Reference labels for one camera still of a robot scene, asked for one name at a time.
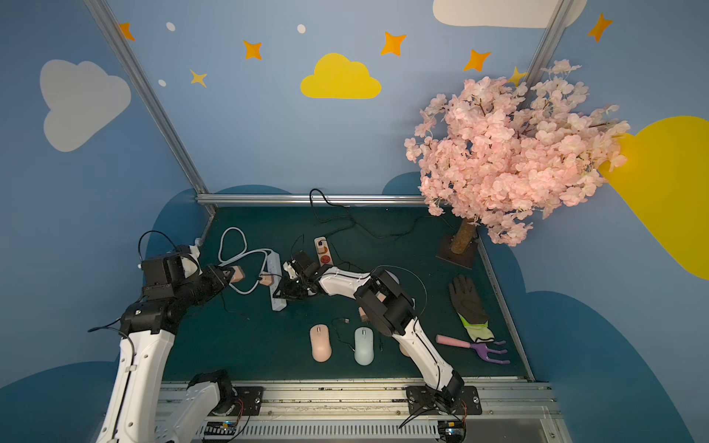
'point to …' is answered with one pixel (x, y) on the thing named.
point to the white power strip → (274, 268)
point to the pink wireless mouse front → (320, 342)
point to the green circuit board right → (452, 431)
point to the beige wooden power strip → (323, 252)
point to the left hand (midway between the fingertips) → (230, 268)
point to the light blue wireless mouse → (364, 346)
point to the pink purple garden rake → (483, 347)
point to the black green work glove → (474, 317)
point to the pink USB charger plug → (363, 316)
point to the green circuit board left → (220, 428)
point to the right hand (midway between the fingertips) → (278, 294)
